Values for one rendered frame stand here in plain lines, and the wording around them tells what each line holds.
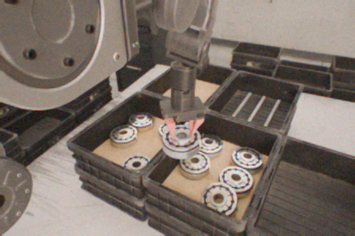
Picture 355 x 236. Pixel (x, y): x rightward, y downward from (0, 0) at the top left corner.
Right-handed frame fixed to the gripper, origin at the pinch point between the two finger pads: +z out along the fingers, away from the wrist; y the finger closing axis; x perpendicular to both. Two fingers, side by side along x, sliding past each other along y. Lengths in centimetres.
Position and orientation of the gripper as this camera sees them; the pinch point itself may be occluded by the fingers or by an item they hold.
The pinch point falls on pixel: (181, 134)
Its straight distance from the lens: 70.2
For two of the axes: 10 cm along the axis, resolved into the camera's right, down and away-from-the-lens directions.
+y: -9.7, 1.4, -2.1
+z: -0.1, 8.2, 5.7
